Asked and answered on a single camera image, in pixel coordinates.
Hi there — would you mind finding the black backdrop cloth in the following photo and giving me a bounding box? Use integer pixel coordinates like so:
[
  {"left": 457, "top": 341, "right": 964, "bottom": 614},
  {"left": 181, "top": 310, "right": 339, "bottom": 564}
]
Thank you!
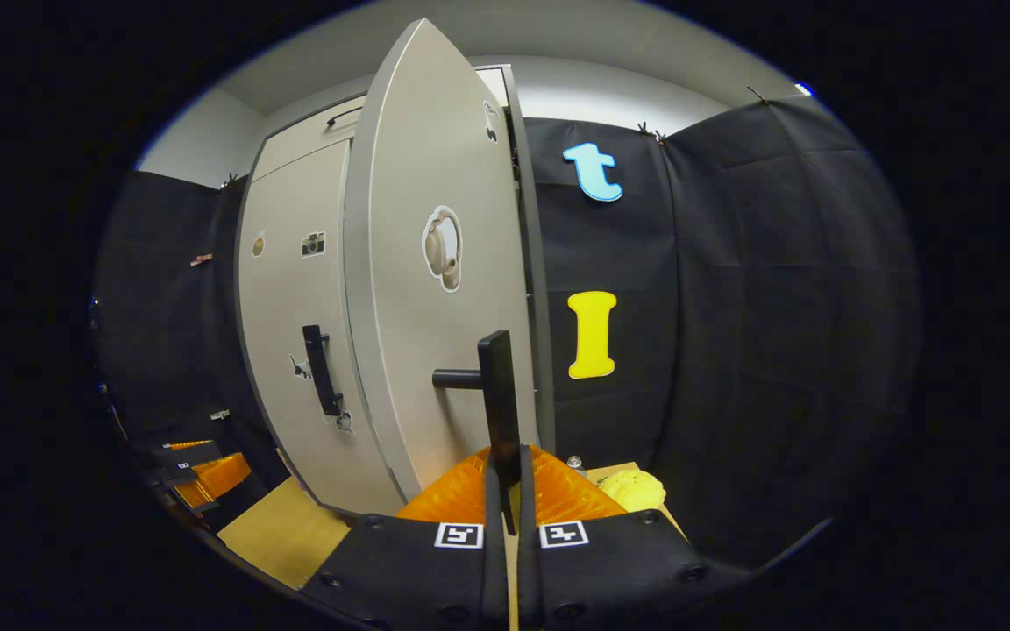
[{"left": 93, "top": 94, "right": 923, "bottom": 564}]

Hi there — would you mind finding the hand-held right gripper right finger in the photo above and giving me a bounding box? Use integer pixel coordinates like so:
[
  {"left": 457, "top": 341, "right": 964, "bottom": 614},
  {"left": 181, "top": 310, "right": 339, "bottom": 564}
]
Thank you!
[{"left": 515, "top": 444, "right": 757, "bottom": 631}]

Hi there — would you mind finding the grey cabinet door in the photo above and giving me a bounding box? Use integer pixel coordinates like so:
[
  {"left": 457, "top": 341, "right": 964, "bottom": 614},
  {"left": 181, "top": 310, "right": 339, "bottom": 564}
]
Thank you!
[
  {"left": 237, "top": 140, "right": 407, "bottom": 518},
  {"left": 342, "top": 18, "right": 543, "bottom": 520}
]

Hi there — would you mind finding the grey double-door shoe cabinet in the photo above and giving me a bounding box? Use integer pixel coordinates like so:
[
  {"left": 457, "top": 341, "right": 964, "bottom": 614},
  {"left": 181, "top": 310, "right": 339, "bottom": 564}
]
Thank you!
[{"left": 233, "top": 63, "right": 558, "bottom": 520}]

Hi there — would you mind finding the yellow lumpy object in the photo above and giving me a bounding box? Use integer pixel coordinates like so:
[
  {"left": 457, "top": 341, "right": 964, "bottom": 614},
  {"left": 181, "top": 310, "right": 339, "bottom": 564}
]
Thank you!
[{"left": 599, "top": 468, "right": 669, "bottom": 514}]

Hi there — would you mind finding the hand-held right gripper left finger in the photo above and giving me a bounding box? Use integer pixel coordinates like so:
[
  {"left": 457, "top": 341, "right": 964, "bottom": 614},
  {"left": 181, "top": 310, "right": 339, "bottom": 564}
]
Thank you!
[{"left": 298, "top": 446, "right": 511, "bottom": 631}]

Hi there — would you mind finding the black door handle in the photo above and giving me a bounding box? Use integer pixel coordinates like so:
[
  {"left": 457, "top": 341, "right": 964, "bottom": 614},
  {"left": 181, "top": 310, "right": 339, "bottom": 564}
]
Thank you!
[
  {"left": 301, "top": 323, "right": 345, "bottom": 418},
  {"left": 431, "top": 330, "right": 524, "bottom": 536}
]

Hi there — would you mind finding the grey cabinet drawer front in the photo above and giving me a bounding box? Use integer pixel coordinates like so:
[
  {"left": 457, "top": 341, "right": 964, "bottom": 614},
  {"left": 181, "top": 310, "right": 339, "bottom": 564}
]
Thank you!
[{"left": 252, "top": 91, "right": 367, "bottom": 182}]

